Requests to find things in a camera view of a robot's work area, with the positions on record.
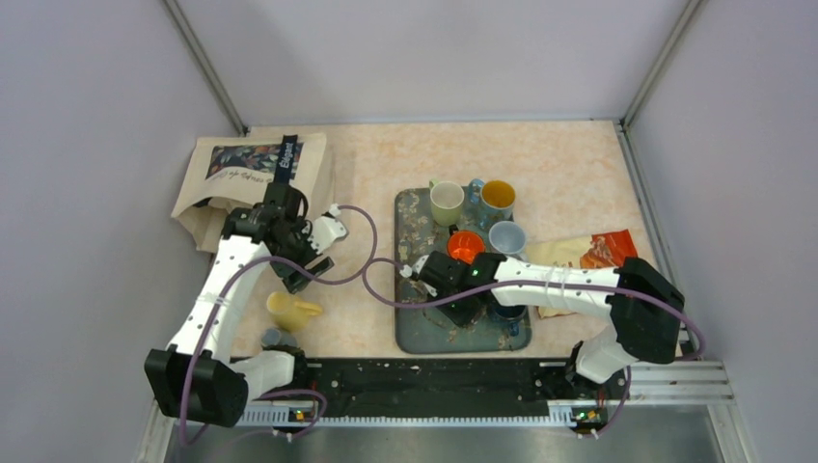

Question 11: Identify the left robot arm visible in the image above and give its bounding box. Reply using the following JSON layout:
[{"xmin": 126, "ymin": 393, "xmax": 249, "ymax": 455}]
[{"xmin": 144, "ymin": 183, "xmax": 348, "ymax": 427}]

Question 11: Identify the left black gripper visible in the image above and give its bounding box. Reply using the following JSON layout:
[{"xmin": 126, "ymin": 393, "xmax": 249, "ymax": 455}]
[{"xmin": 270, "ymin": 215, "xmax": 333, "ymax": 292}]

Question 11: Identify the beige canvas tote bag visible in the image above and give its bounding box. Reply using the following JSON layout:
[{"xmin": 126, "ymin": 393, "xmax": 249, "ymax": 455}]
[{"xmin": 171, "ymin": 133, "xmax": 335, "ymax": 254}]

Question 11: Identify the small grey cup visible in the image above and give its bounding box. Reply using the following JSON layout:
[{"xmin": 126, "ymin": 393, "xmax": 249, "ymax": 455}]
[{"xmin": 259, "ymin": 328, "xmax": 298, "ymax": 350}]

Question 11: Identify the aluminium frame rail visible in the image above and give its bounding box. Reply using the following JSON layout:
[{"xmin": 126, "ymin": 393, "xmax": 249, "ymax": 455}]
[{"xmin": 136, "ymin": 358, "xmax": 759, "ymax": 462}]

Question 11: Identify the orange cream snack bag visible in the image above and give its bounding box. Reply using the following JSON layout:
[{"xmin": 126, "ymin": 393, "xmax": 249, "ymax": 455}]
[{"xmin": 527, "ymin": 229, "xmax": 641, "ymax": 319}]

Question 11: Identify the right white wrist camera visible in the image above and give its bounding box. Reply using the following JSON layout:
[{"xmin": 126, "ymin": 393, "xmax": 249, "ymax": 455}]
[{"xmin": 398, "ymin": 255, "xmax": 429, "ymax": 279}]

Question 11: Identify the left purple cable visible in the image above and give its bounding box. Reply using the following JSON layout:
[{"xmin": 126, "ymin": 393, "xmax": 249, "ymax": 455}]
[{"xmin": 177, "ymin": 204, "xmax": 379, "ymax": 448}]

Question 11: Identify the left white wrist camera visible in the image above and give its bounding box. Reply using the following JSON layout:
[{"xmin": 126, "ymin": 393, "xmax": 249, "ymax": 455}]
[{"xmin": 308, "ymin": 204, "xmax": 349, "ymax": 255}]

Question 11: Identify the pale grey mug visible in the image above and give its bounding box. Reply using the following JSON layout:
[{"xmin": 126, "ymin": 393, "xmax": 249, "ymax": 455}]
[{"xmin": 488, "ymin": 221, "xmax": 528, "ymax": 258}]

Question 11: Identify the floral blue serving tray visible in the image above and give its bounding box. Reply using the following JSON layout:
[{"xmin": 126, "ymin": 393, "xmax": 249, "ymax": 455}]
[{"xmin": 394, "ymin": 187, "xmax": 532, "ymax": 355}]

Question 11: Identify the light blue mug yellow inside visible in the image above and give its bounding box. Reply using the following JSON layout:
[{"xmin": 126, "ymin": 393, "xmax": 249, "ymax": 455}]
[{"xmin": 465, "ymin": 178, "xmax": 516, "ymax": 231}]

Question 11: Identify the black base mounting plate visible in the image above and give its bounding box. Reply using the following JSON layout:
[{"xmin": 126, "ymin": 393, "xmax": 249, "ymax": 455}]
[{"xmin": 238, "ymin": 358, "xmax": 630, "ymax": 430}]

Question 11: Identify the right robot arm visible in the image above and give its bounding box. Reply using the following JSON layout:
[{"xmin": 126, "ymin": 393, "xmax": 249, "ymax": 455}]
[{"xmin": 410, "ymin": 251, "xmax": 686, "ymax": 397}]

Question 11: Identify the orange mug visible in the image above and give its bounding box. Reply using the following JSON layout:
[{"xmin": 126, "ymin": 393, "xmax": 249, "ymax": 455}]
[{"xmin": 446, "ymin": 225, "xmax": 486, "ymax": 264}]

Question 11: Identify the light green mug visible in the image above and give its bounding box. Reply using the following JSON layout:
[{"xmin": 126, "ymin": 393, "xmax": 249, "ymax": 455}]
[{"xmin": 428, "ymin": 179, "xmax": 465, "ymax": 227}]

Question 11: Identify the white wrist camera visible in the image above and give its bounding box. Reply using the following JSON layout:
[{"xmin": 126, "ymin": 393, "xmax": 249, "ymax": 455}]
[
  {"xmin": 308, "ymin": 204, "xmax": 349, "ymax": 255},
  {"xmin": 398, "ymin": 255, "xmax": 429, "ymax": 279}
]

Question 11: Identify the dark blue mug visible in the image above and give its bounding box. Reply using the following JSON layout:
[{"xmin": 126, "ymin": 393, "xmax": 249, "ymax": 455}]
[{"xmin": 488, "ymin": 305, "xmax": 528, "ymax": 337}]

